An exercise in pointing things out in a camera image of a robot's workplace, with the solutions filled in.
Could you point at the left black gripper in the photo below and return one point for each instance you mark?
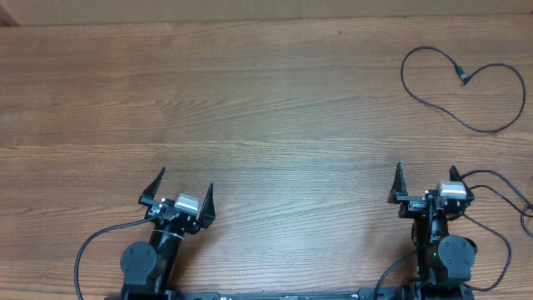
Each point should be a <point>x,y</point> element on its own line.
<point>205,215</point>

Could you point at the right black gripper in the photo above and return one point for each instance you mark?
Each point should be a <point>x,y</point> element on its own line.
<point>411,203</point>

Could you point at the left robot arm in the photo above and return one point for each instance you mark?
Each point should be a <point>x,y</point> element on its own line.
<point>148,266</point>

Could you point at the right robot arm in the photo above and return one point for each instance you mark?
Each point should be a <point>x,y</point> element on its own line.
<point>443,261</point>

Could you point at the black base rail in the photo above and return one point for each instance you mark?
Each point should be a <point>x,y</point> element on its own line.
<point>386,293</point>

